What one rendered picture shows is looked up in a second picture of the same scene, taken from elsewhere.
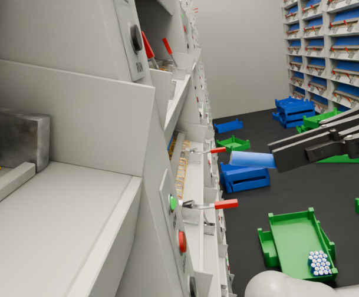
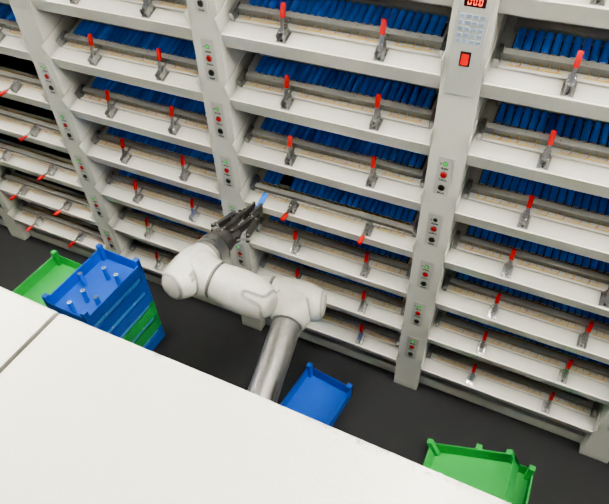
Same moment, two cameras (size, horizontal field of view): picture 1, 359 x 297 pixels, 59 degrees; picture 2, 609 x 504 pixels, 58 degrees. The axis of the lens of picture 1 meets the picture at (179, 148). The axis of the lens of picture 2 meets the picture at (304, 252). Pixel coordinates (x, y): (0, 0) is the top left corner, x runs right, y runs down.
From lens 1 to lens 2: 188 cm
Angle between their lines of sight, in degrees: 92
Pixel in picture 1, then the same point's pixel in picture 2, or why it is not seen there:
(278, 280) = (305, 292)
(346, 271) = not seen: outside the picture
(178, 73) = (367, 180)
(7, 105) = not seen: hidden behind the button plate
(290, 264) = (453, 465)
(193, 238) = (278, 207)
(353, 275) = not seen: outside the picture
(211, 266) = (328, 263)
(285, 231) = (496, 477)
